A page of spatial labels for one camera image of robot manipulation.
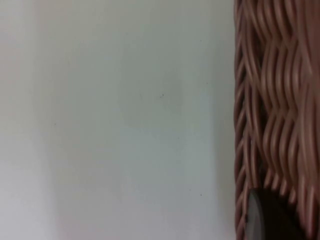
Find brown wicker basket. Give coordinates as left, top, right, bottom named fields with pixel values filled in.
left=233, top=0, right=320, bottom=240

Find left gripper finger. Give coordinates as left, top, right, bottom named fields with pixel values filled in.
left=245, top=187, right=309, bottom=240

